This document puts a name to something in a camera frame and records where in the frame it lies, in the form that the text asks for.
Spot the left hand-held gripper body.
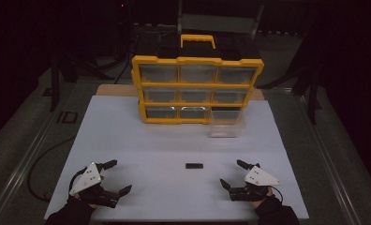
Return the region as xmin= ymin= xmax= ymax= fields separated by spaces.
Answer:
xmin=68 ymin=161 xmax=121 ymax=209

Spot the aluminium floor rail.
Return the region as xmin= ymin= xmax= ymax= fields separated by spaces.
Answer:
xmin=294 ymin=93 xmax=364 ymax=225
xmin=0 ymin=83 xmax=79 ymax=225

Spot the left hand-held gripper black cable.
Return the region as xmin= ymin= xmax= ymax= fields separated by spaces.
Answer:
xmin=67 ymin=168 xmax=88 ymax=195

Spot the right hand-held gripper black cable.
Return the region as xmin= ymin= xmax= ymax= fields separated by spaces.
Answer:
xmin=268 ymin=185 xmax=284 ymax=203

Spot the clear plastic drawer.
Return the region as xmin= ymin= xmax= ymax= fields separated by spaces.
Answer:
xmin=207 ymin=107 xmax=247 ymax=139

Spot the set of clear organizer drawers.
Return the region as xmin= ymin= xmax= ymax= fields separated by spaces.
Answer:
xmin=139 ymin=64 xmax=257 ymax=120

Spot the person's left hand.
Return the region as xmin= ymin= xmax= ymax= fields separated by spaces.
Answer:
xmin=73 ymin=193 xmax=98 ymax=210

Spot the yellow black drawer organizer cabinet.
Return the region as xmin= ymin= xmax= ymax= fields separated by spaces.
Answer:
xmin=130 ymin=33 xmax=265 ymax=126

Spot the hand-held gripper black cable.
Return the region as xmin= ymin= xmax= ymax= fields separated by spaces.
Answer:
xmin=268 ymin=185 xmax=284 ymax=203
xmin=67 ymin=168 xmax=88 ymax=195

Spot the long black floor cable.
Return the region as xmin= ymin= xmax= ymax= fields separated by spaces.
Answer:
xmin=26 ymin=135 xmax=77 ymax=203

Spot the black tripod stand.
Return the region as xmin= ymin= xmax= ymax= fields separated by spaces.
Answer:
xmin=258 ymin=60 xmax=323 ymax=126
xmin=48 ymin=51 xmax=116 ymax=113

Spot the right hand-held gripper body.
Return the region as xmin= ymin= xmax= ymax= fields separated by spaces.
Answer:
xmin=229 ymin=162 xmax=282 ymax=203

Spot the person's right hand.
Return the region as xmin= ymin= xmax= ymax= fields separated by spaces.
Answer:
xmin=251 ymin=187 xmax=275 ymax=208

